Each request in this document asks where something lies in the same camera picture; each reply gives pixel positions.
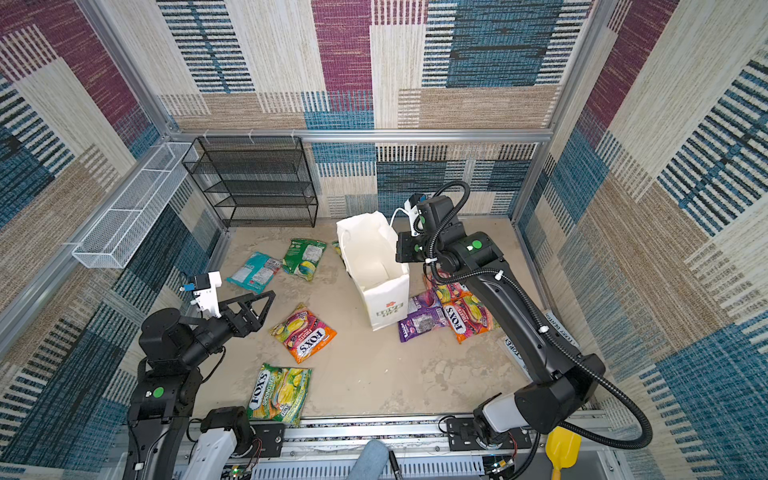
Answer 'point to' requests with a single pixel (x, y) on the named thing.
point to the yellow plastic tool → (562, 449)
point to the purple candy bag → (424, 314)
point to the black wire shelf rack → (256, 182)
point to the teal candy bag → (257, 273)
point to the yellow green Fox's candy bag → (279, 395)
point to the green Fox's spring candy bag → (302, 256)
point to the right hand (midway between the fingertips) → (399, 250)
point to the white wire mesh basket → (116, 234)
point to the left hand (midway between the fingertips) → (263, 292)
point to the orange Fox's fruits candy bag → (465, 312)
